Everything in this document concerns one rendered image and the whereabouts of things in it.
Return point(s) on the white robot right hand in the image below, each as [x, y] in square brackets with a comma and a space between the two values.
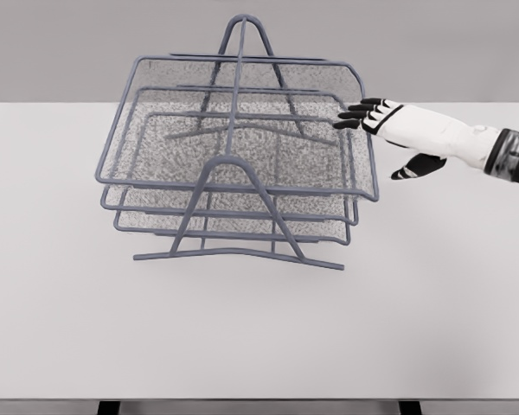
[415, 125]

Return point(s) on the grey mesh folder tray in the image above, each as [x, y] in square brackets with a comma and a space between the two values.
[312, 231]
[311, 208]
[164, 155]

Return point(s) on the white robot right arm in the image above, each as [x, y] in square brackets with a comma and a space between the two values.
[497, 149]

